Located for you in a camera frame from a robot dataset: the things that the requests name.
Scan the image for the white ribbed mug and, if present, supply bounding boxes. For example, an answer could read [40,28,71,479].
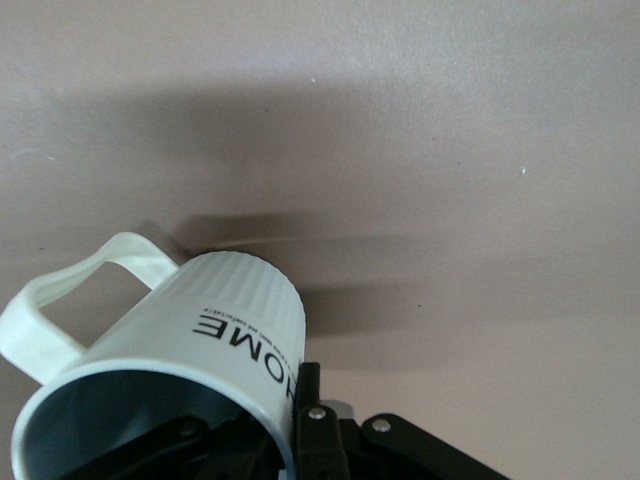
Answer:
[0,230,308,480]

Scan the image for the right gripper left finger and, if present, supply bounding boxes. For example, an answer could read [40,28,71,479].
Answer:
[64,412,284,480]

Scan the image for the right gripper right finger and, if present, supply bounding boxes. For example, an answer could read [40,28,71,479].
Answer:
[291,361,514,480]

